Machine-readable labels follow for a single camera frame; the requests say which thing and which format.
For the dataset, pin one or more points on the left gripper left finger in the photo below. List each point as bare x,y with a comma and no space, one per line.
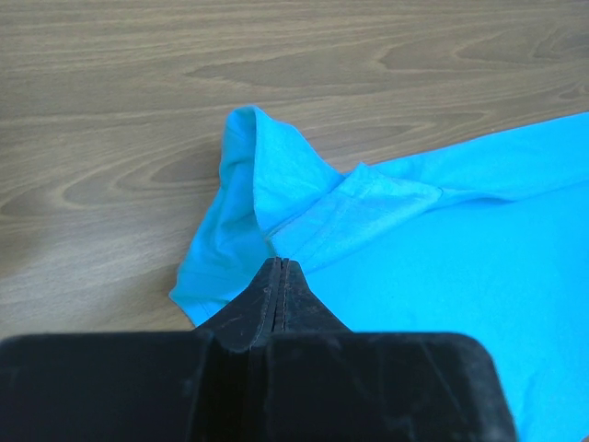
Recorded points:
202,385

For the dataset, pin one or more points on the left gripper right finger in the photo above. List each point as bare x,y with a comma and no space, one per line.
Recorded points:
312,379

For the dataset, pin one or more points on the turquoise t shirt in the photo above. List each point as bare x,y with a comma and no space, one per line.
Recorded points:
488,238

